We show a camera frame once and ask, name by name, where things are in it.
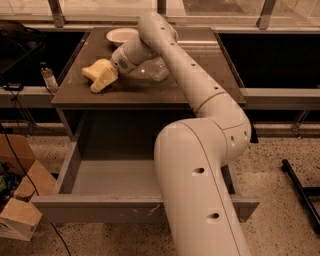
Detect small bottle on ledge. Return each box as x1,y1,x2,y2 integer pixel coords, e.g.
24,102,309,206
40,62,58,93

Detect clear plastic water bottle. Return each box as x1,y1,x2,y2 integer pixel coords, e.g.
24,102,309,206
150,57,169,82

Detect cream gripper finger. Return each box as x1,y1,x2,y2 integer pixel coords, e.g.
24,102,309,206
90,80,104,93

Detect black cable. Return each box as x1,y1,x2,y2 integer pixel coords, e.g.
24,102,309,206
0,87,73,256

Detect black floor stand bar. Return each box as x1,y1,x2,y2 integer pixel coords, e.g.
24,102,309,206
281,159,320,234

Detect black device on ledge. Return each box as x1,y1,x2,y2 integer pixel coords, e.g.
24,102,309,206
3,83,24,91

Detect white bowl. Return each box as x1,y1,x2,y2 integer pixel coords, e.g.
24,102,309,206
106,28,138,47

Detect open grey top drawer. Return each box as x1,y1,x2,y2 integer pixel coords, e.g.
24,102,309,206
32,138,260,224

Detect yellow sponge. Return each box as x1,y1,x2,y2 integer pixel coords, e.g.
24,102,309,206
82,59,110,81

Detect cardboard box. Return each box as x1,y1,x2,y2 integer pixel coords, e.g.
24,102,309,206
0,134,55,241

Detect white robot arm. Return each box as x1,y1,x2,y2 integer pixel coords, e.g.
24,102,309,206
109,12,251,256

